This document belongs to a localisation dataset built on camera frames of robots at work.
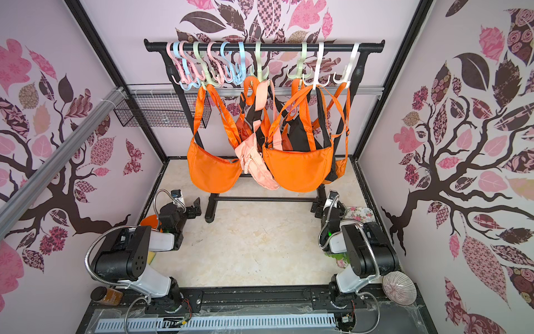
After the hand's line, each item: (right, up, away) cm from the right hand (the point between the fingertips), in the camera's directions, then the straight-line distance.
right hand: (330, 198), depth 92 cm
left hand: (-64, -2, +3) cm, 64 cm away
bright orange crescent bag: (-52, +12, -6) cm, 54 cm away
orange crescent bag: (-18, +17, -10) cm, 27 cm away
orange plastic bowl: (-79, -10, -4) cm, 80 cm away
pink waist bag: (-34, +18, -17) cm, 42 cm away
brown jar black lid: (-83, -32, -22) cm, 91 cm away
